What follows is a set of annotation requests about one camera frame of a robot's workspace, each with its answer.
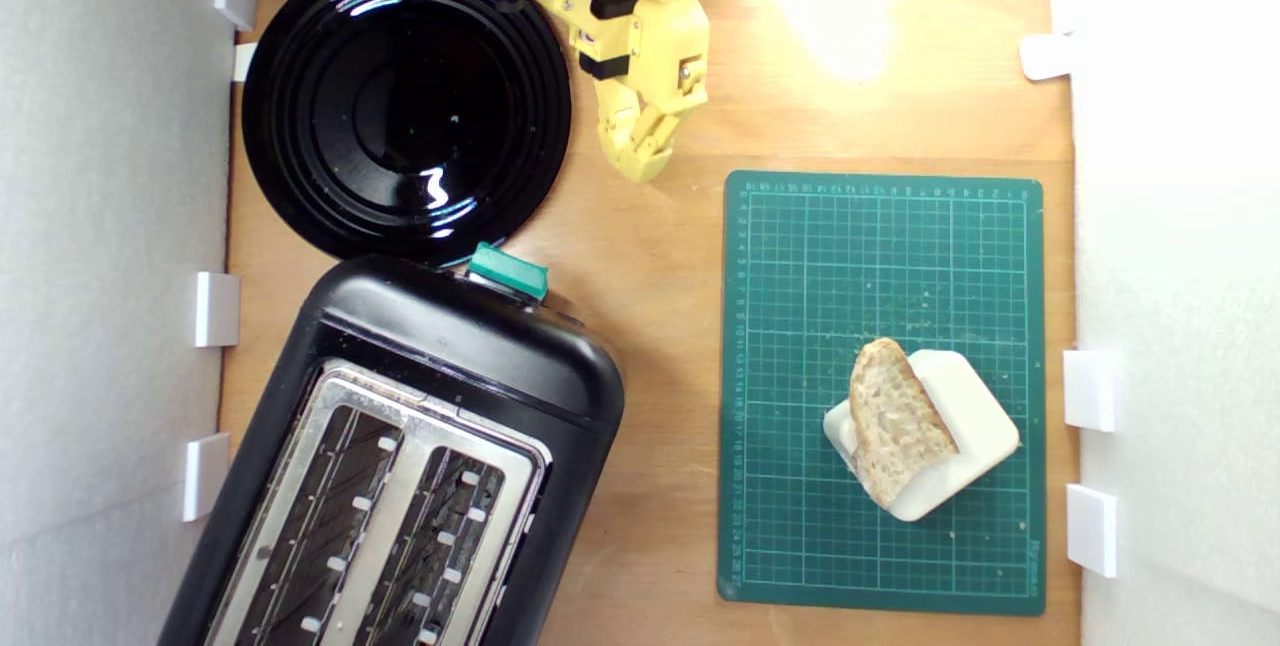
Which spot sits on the brown bread slice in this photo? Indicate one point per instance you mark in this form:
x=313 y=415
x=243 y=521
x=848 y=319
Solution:
x=895 y=421

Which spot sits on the green toaster lever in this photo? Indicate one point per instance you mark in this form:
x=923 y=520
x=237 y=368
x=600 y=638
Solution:
x=508 y=271

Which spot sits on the black two-slot toaster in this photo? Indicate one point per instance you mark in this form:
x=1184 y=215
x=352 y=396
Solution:
x=450 y=346

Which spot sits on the black round plate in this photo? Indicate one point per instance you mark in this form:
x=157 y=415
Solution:
x=400 y=106

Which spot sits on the green cutting mat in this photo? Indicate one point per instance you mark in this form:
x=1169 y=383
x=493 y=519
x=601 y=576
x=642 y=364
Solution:
x=850 y=256

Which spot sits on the white block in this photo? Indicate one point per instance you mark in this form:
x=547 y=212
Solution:
x=975 y=426

